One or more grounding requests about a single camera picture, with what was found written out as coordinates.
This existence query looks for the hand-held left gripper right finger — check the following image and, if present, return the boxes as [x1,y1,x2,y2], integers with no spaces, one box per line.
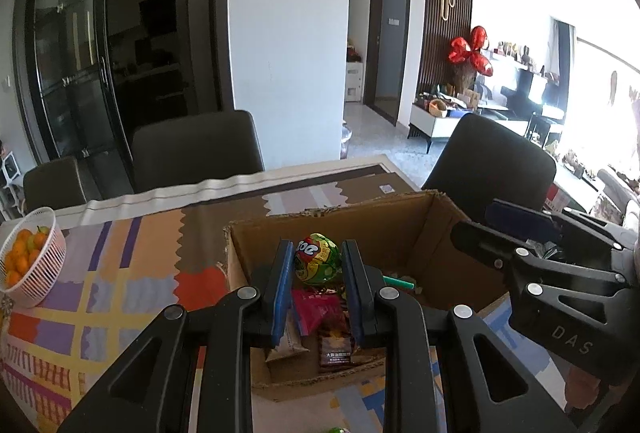
[340,239,578,433]

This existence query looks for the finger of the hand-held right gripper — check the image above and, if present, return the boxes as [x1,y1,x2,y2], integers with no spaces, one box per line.
[484,198,637,265]
[450,219,632,296]

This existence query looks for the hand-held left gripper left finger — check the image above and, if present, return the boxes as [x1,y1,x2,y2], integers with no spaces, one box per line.
[56,239,296,433]

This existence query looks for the pink snack bag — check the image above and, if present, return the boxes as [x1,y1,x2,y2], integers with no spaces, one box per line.
[291,288,346,338]

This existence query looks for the tan pastry packet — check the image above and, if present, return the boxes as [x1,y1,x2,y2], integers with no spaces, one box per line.
[265,313,311,364]

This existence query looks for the brown cat biscuit packet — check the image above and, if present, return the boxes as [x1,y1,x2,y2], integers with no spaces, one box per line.
[318,318,357,374]

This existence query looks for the cardboard box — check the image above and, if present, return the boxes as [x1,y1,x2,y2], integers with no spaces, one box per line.
[222,190,511,401]

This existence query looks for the dark dining chair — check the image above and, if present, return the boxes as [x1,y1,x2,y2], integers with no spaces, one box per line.
[132,110,266,194]
[421,113,557,214]
[22,156,88,214]

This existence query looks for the white low cabinet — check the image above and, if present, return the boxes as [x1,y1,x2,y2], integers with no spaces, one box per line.
[407,100,531,154]

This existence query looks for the red foil balloon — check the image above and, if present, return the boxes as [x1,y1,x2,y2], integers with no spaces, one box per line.
[448,26,496,76]

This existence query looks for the patterned tablecloth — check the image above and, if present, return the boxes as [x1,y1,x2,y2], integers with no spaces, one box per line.
[0,156,571,433]

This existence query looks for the dark room door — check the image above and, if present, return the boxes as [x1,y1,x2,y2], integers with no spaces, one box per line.
[362,0,413,126]

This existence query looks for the pink plastic basket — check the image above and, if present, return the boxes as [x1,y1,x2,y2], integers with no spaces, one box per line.
[0,207,67,309]

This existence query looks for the pile of oranges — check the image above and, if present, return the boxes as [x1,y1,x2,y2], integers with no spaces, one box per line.
[4,225,51,289]

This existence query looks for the white storage rack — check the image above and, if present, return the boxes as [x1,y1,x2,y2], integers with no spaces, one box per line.
[0,148,23,219]

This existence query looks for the black glass sliding door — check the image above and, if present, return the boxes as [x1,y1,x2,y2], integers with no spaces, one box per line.
[12,0,233,194]

